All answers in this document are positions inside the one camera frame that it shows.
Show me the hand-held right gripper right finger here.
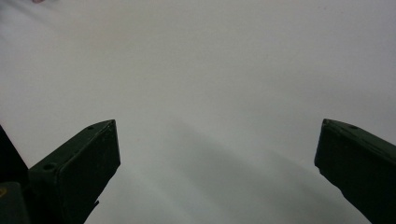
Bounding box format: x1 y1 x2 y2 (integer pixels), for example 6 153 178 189
313 118 396 224

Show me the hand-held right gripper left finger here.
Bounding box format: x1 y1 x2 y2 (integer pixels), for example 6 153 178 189
27 119 121 224

